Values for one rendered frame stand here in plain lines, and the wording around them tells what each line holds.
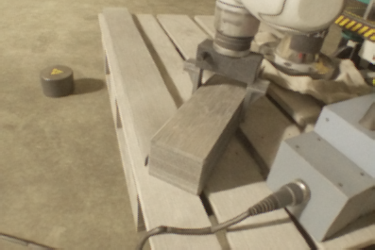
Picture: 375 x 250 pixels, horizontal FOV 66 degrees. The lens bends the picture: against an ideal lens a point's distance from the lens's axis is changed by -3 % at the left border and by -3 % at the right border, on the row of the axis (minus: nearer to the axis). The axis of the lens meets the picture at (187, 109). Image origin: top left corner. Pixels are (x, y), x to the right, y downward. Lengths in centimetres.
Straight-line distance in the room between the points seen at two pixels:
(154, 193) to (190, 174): 8
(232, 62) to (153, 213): 32
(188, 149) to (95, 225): 28
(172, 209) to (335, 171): 27
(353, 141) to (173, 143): 29
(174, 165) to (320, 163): 24
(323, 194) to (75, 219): 48
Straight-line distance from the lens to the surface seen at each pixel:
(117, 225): 67
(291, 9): 36
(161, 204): 52
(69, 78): 104
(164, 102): 72
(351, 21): 126
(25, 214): 73
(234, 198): 56
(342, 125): 54
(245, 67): 60
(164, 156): 51
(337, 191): 48
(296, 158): 52
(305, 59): 103
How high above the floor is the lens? 56
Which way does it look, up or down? 34 degrees down
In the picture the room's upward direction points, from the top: 8 degrees clockwise
